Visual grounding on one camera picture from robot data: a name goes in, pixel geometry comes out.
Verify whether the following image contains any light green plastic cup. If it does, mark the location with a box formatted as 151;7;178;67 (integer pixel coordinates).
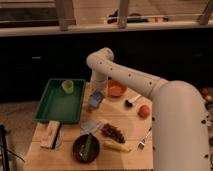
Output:
61;80;74;94

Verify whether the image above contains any dark brown bowl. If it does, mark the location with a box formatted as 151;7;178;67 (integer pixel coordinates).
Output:
72;134;100;163

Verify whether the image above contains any green plastic tray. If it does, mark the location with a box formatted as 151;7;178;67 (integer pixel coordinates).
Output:
34;79;86;124

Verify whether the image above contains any orange ball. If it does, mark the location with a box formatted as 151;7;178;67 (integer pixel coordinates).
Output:
138;105;151;119

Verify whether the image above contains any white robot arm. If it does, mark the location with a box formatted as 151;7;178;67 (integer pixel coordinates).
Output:
86;48;211;171

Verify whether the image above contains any green cucumber toy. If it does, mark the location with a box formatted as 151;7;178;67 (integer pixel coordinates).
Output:
82;134;92;162

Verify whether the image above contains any brown grape bunch toy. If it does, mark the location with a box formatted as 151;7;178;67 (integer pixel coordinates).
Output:
101;123;125;143

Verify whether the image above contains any grey folded cloth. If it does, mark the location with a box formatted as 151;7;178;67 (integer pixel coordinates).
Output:
80;121;102;134

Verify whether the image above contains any orange bowl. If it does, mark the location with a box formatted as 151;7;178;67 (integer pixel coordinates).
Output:
108;79;127;97

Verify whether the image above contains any metal fork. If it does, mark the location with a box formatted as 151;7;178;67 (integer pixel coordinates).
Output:
138;127;152;150

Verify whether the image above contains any blue grey sponge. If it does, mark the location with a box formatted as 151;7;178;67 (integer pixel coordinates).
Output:
88;91;104;108

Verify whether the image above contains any black stand left edge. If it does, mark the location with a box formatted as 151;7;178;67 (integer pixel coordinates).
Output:
0;125;10;171

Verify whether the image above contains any small metal cup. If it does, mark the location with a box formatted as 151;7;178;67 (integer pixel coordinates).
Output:
88;105;99;112

